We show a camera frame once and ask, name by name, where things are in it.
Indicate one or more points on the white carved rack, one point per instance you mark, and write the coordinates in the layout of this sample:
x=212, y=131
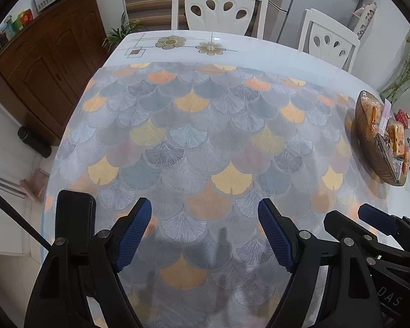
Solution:
x=364, y=20

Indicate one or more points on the red label floss cake packet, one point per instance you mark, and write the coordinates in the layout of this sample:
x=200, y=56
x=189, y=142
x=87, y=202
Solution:
x=396, y=140

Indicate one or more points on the white furniture unit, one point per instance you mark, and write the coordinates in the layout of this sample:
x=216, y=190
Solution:
x=3, y=218

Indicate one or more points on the green potted plant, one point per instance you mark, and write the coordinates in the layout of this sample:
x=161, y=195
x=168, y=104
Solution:
x=118, y=36

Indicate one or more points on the black smartphone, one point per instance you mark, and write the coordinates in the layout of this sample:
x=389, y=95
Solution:
x=75, y=215

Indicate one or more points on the orange box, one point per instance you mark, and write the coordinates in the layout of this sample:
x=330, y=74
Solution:
x=26, y=16

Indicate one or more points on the green label cracker packet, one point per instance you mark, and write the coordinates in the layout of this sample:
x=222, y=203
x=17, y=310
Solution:
x=399, y=169

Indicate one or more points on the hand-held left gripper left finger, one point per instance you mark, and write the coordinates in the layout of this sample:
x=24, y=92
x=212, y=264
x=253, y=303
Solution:
x=133, y=235

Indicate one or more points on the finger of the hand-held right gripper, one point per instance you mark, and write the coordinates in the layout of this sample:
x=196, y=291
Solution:
x=377, y=217
x=345, y=227

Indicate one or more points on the brown wooden cabinet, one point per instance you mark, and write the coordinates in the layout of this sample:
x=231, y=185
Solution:
x=44, y=61

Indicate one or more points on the white dining chair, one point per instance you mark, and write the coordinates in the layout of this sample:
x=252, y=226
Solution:
x=314, y=30
x=191, y=6

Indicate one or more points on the striped curtain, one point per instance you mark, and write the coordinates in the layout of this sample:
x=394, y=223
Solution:
x=150, y=0

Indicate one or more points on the green box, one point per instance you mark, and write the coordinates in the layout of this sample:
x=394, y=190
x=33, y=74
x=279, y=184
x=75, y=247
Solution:
x=16, y=23

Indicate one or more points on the grey refrigerator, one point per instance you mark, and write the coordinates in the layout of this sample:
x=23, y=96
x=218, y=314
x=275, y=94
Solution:
x=293, y=0

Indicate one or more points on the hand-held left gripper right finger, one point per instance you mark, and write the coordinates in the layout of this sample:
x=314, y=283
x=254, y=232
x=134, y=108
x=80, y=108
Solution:
x=275, y=235

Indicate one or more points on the scallop patterned tablecloth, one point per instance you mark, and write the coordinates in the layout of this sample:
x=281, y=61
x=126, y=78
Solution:
x=208, y=126

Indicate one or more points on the black cylinder bottle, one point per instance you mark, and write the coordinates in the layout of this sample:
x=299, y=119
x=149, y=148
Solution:
x=34, y=141

